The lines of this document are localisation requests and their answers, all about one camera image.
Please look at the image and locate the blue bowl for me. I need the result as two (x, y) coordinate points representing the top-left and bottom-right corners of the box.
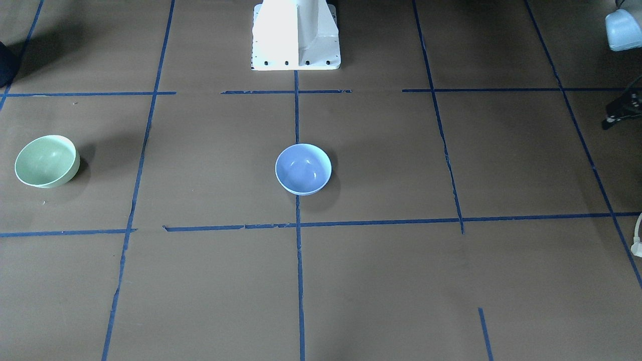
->
(274, 143), (333, 196)

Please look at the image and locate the green bowl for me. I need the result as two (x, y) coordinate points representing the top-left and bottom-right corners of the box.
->
(14, 135), (81, 188)

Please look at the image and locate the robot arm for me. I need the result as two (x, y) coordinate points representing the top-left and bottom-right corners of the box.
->
(605, 1), (641, 51)

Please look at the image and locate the white camera mast pedestal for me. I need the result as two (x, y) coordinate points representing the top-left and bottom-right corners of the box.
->
(250, 1), (342, 71)

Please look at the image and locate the white toaster power cable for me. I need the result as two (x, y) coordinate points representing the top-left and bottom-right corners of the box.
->
(631, 213), (642, 258)

